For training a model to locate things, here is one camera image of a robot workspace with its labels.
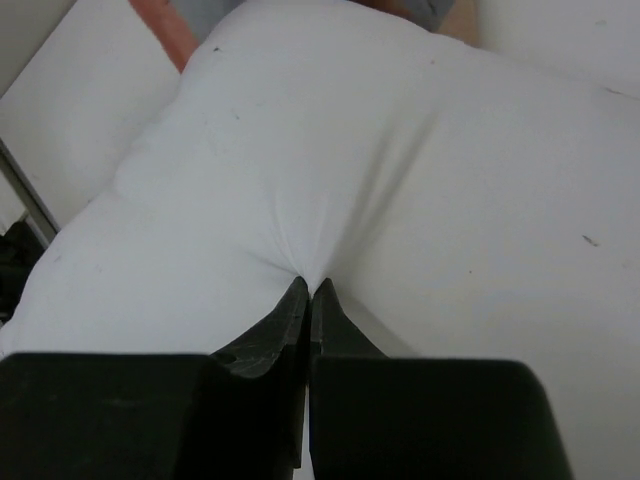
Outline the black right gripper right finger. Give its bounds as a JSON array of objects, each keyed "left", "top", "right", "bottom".
[{"left": 310, "top": 278, "right": 386, "bottom": 359}]

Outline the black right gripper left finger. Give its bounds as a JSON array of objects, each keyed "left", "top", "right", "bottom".
[{"left": 211, "top": 277, "right": 308, "bottom": 379}]

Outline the white pillow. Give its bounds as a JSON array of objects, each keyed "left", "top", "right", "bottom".
[{"left": 1, "top": 1, "right": 639, "bottom": 479}]

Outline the orange grey checked pillowcase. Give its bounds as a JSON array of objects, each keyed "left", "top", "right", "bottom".
[{"left": 130, "top": 0, "right": 480, "bottom": 71}]

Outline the aluminium rail right side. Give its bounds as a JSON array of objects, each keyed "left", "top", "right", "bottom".
[{"left": 1, "top": 141, "right": 60, "bottom": 248}]

